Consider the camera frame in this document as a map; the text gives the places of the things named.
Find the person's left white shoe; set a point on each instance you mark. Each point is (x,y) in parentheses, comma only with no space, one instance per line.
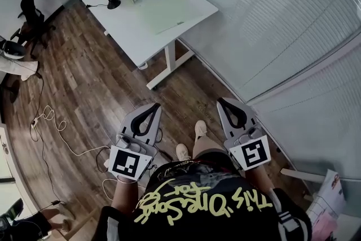
(182,151)

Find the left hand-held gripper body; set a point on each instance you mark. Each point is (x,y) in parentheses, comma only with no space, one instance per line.
(125,163)

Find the person's right white shoe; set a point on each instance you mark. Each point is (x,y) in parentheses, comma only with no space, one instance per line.
(200,128)

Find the black power adapter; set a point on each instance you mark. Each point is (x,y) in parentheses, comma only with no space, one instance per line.
(55,202)

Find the white venetian blinds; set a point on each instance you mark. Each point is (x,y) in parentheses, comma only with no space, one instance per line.
(282,22)

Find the light green mat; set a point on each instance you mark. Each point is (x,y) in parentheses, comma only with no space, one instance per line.
(175,11)

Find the person's black printed t-shirt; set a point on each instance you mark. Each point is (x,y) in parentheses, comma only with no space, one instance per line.
(197,220)

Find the white printed cardboard box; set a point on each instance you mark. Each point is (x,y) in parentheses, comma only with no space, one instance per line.
(328,200)

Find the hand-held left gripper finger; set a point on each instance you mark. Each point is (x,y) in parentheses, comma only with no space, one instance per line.
(128,124)
(156,127)

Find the white power strip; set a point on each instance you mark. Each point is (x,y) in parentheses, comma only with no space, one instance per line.
(106,163)

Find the white table leg frame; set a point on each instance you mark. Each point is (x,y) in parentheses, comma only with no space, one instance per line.
(170,56)

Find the black office chair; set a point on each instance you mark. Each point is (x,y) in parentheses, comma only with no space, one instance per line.
(31,17)

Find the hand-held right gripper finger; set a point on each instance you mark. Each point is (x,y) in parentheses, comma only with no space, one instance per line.
(251,118)
(224,127)

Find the person's white shoe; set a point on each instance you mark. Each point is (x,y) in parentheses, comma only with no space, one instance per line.
(182,151)
(200,128)

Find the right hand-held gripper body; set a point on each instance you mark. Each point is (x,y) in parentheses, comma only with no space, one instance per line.
(255,153)

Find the wooden table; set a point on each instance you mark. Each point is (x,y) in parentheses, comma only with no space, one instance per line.
(81,223)

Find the person's left forearm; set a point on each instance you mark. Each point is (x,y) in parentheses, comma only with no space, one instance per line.
(124,192)

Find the person's right leg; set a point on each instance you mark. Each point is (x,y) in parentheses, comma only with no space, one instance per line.
(206,146)

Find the person's right forearm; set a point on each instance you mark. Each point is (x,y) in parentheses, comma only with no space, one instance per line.
(258,180)

